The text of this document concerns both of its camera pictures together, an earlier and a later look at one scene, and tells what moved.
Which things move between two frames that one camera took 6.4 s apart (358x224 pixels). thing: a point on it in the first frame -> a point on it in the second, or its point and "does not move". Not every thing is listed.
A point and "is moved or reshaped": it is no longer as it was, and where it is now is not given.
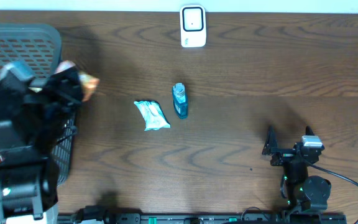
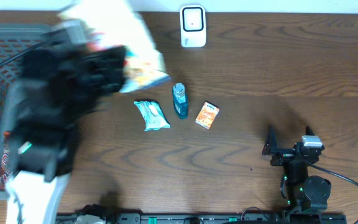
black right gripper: (271, 147) does not move
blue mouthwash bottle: (180, 100) does not move
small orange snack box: (88, 83) is moved or reshaped
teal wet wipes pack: (153, 115) does not move
